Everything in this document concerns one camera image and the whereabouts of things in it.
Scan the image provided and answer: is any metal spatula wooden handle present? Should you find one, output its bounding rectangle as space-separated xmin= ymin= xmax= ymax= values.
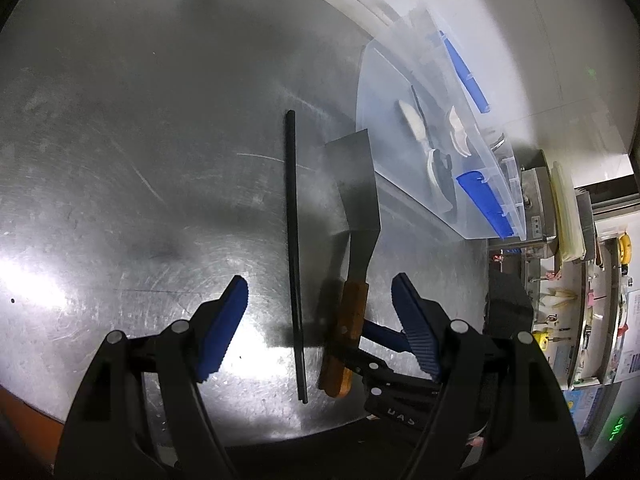
xmin=320 ymin=129 xmax=381 ymax=399

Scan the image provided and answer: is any white rice paddle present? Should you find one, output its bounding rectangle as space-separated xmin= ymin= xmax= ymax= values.
xmin=396 ymin=100 xmax=451 ymax=211

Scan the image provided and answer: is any stainless kitchen appliance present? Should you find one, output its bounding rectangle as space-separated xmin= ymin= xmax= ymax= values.
xmin=488 ymin=167 xmax=558 ymax=259

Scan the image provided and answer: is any cream cutting board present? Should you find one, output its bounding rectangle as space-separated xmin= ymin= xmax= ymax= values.
xmin=550 ymin=162 xmax=586 ymax=263

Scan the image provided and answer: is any blue near box latch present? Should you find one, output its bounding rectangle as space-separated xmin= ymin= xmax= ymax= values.
xmin=457 ymin=170 xmax=515 ymax=238

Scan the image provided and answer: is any black chopstick on table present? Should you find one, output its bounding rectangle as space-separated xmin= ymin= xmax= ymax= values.
xmin=284 ymin=110 xmax=308 ymax=404

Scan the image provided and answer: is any clear plastic storage box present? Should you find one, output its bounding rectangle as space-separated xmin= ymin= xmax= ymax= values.
xmin=356 ymin=9 xmax=526 ymax=240

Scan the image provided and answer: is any black chopstick in box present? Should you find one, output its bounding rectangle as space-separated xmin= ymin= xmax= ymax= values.
xmin=410 ymin=85 xmax=435 ymax=150

